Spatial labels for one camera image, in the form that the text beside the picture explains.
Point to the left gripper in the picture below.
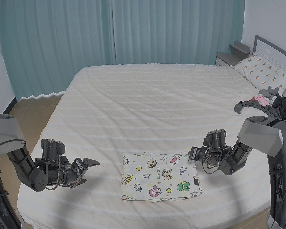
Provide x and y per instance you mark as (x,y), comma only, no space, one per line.
(72,172)

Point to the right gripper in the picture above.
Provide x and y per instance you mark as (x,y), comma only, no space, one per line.
(200,154)

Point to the white printed pyjama top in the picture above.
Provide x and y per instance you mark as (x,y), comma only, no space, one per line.
(157,175)

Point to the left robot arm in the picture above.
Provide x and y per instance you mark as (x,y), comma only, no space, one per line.
(21,161)

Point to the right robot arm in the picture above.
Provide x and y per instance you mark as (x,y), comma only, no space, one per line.
(259,137)

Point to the bed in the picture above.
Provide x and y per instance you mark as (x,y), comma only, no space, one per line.
(152,104)

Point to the dark grey garment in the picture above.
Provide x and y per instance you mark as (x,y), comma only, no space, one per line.
(250,104)

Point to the pink garment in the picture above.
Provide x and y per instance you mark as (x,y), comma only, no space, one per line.
(261,100)

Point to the light grey garment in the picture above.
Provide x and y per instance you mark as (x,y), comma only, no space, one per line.
(267,92)

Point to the black garment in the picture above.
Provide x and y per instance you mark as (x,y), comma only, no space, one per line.
(282,105)

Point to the grey bedside table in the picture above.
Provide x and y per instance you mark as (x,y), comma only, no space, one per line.
(228,57)

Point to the white printed pillow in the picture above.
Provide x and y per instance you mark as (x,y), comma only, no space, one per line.
(264,71)

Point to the blue-green curtain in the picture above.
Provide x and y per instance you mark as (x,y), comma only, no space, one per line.
(176,23)
(57,39)

